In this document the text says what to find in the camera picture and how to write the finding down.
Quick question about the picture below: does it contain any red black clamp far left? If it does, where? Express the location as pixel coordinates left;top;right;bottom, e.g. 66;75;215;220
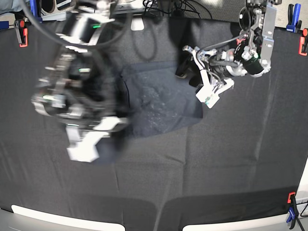
14;20;28;48

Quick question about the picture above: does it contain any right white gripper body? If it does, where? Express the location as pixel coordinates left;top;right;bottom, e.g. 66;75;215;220
65;116;129;147

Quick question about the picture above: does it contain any blue bar clamp far left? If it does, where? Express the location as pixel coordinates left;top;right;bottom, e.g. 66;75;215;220
29;0;42;23

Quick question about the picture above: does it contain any dark navy t-shirt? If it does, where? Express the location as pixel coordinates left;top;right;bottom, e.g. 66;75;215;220
94;62;203;164

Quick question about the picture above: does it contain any red black clamp far right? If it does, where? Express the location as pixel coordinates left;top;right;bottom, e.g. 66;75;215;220
298;28;308;56

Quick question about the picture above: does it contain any red blue clamp near right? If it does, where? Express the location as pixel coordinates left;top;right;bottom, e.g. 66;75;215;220
286;192;298;230

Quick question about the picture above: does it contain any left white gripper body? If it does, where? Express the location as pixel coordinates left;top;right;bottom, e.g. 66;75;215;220
182;45;233;93

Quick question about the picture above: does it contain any blue bar clamp far right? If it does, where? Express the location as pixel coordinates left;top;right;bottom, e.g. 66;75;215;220
286;3;302;33

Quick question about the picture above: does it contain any red black clamp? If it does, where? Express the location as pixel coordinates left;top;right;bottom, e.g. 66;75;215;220
298;28;308;56
14;20;28;48

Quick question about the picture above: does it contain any white tag on cloth edge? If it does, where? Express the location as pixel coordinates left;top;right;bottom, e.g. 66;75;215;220
130;17;145;31

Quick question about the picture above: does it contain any black table cover cloth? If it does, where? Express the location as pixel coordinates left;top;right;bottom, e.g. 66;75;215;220
0;18;308;231

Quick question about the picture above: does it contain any black cable bundle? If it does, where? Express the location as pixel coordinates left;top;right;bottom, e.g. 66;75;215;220
142;0;213;20

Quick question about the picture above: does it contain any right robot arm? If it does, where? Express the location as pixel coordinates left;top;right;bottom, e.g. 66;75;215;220
32;0;131;147

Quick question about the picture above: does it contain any blue bar clamp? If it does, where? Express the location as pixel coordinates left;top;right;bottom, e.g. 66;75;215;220
286;3;302;33
29;0;42;23

